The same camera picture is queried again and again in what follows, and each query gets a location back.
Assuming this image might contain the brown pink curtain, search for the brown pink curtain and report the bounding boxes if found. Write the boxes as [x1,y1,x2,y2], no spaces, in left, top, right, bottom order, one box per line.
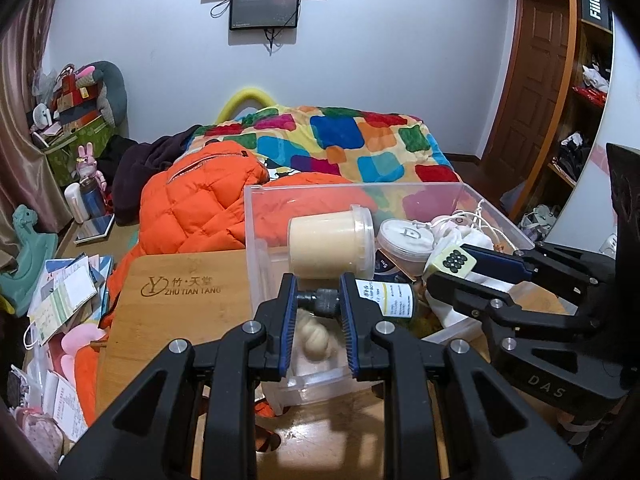
[0,0,76,261]

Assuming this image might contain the red packet on shelf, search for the red packet on shelf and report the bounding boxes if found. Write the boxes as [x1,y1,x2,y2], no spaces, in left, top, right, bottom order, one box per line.
[572,86,608,106]

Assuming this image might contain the clear plastic storage bin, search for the clear plastic storage bin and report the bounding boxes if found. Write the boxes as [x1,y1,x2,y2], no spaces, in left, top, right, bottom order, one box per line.
[244,182,536,406]

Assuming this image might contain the pink patterned box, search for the pink patterned box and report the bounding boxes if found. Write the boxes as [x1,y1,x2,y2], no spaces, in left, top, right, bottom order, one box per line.
[15,405,63,461]

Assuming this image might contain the grey plastic bag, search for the grey plastic bag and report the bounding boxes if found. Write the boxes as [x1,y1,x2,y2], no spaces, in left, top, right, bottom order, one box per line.
[500,180,526,216]

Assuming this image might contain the white lidded translucent jar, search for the white lidded translucent jar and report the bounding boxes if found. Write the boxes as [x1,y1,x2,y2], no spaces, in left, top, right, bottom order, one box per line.
[374,218,437,283]

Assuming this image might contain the orange quilted jacket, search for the orange quilted jacket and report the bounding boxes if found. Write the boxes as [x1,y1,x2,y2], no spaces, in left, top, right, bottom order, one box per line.
[75,140,381,426]

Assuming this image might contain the blue bottle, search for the blue bottle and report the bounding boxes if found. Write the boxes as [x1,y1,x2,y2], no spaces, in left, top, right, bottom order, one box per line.
[80,177,107,218]

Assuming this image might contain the small white fan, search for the small white fan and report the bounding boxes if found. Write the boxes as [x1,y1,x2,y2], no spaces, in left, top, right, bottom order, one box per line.
[31,103,53,133]

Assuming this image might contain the pile of papers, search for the pile of papers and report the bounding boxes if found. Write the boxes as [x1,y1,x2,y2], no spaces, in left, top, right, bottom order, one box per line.
[27,255,116,346]

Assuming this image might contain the cream knot-shaped toy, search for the cream knot-shaped toy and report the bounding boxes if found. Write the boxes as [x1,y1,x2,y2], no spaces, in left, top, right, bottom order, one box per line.
[295,310,332,362]

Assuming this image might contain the white shoes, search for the white shoes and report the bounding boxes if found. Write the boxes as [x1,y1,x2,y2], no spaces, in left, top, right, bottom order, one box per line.
[520,204,558,233]

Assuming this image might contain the wooden bookshelf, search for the wooden bookshelf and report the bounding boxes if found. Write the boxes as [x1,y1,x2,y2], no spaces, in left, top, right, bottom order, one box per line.
[500,0,615,231]

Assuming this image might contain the white bottle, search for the white bottle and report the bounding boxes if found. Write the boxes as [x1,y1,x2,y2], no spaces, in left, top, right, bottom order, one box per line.
[64,182,91,223]

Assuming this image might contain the black clothes on shelf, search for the black clothes on shelf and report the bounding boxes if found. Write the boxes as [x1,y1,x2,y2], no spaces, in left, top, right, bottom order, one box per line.
[557,132,596,181]

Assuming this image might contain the dark maroon cloth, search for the dark maroon cloth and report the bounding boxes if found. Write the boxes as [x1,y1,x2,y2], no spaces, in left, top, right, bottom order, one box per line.
[107,124,203,226]

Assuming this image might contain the green dinosaur toy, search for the green dinosaur toy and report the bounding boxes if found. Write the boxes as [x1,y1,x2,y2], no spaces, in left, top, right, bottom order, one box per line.
[0,204,60,318]

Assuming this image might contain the tablet with dark screen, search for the tablet with dark screen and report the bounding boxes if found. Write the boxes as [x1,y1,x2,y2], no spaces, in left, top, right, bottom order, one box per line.
[74,213,116,245]

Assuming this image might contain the colourful checked blanket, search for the colourful checked blanket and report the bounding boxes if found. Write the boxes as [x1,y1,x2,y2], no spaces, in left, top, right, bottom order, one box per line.
[190,105,463,186]

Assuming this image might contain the pale green dotted tile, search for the pale green dotted tile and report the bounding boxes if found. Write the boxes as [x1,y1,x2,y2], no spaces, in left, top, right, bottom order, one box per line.
[430,246,473,277]

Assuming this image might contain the grey round cushion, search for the grey round cushion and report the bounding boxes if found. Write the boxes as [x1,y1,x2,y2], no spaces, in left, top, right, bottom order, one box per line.
[82,60,127,128]

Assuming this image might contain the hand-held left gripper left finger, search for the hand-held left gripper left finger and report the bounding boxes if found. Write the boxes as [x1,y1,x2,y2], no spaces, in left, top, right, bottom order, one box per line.
[60,272,301,480]

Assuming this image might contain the red patchwork bag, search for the red patchwork bag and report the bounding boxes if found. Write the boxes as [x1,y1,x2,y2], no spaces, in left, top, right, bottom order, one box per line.
[50,62,96,121]

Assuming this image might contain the brown wooden door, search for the brown wooden door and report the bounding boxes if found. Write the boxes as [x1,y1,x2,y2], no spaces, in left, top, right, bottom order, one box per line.
[480,0,576,171]

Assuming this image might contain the pink bunny toy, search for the pink bunny toy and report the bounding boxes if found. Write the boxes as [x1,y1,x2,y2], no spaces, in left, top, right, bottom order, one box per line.
[75,142,107,191]

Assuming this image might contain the green storage box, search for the green storage box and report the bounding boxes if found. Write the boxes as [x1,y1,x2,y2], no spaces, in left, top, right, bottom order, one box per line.
[45,122,116,188]

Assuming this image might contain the clear jar of cream paste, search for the clear jar of cream paste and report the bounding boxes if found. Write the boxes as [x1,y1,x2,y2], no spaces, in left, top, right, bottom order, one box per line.
[287,204,376,281]

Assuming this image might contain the small black wall monitor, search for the small black wall monitor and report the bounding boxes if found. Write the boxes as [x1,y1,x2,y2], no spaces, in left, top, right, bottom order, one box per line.
[229,0,302,32]

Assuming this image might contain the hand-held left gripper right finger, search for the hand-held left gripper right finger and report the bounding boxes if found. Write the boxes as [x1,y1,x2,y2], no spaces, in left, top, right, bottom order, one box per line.
[339,272,583,480]

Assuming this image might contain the yellow foam tube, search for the yellow foam tube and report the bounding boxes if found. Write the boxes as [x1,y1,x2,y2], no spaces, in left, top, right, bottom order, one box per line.
[216,87,281,125]

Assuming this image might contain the small dark labelled bottle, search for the small dark labelled bottle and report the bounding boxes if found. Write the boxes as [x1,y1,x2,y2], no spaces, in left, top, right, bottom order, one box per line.
[297,280,420,319]

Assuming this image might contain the white cloth on shelf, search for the white cloth on shelf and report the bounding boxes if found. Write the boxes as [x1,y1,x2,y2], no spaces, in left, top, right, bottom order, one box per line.
[582,65,611,93]

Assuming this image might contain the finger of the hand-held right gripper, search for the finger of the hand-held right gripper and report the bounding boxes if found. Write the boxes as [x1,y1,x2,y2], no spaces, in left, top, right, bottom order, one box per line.
[460,242,617,306]
[426,270,602,334]

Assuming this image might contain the black box with white print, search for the black box with white print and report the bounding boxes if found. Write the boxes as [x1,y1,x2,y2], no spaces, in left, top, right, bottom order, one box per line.
[580,0,613,33]

